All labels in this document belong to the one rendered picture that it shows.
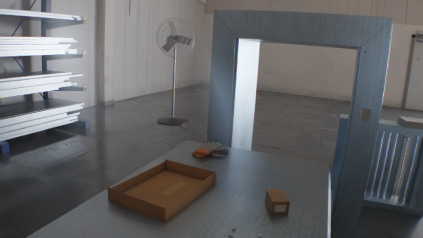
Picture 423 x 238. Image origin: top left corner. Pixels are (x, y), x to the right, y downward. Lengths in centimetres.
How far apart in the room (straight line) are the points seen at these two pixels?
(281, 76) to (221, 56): 789
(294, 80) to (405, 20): 373
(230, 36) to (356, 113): 99
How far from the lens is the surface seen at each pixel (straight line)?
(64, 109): 483
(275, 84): 1014
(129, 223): 122
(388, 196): 316
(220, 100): 228
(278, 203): 129
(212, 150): 190
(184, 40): 530
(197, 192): 138
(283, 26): 213
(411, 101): 1014
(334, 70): 989
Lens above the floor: 130
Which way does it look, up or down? 13 degrees down
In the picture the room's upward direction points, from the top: 3 degrees clockwise
